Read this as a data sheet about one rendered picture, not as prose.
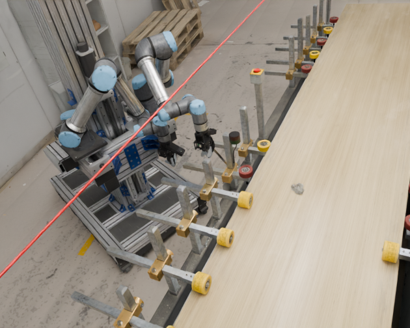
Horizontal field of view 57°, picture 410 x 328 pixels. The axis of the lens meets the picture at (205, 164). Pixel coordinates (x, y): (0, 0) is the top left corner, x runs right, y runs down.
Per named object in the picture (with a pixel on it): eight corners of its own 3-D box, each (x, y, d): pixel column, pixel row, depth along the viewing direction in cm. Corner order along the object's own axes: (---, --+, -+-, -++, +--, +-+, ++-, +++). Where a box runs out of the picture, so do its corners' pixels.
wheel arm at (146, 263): (107, 255, 177) (105, 250, 175) (112, 248, 179) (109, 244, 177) (201, 287, 156) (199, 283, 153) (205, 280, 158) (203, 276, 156)
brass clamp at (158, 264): (149, 278, 165) (146, 271, 161) (164, 254, 173) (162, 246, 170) (161, 282, 162) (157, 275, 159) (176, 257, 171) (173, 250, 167)
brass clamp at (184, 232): (176, 235, 181) (174, 228, 178) (189, 215, 189) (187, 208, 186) (187, 238, 178) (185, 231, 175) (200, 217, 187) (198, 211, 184)
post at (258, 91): (258, 140, 264) (252, 82, 235) (260, 136, 267) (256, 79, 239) (264, 140, 262) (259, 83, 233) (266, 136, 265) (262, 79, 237)
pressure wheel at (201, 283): (192, 275, 153) (201, 268, 160) (190, 293, 155) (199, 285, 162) (205, 280, 151) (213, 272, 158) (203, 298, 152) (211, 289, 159)
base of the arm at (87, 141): (67, 144, 236) (61, 132, 229) (88, 133, 242) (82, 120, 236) (77, 154, 226) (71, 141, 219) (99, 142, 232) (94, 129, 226)
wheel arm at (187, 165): (183, 169, 233) (181, 164, 230) (185, 166, 235) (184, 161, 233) (248, 183, 214) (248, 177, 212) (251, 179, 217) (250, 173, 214)
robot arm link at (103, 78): (77, 138, 224) (121, 65, 200) (74, 153, 213) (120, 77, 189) (57, 130, 219) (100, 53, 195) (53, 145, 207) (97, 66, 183)
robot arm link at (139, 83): (133, 94, 252) (127, 76, 243) (152, 88, 254) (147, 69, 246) (138, 102, 243) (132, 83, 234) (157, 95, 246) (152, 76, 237)
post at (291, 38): (289, 92, 315) (288, 36, 284) (290, 90, 317) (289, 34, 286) (293, 92, 313) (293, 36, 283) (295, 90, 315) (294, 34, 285)
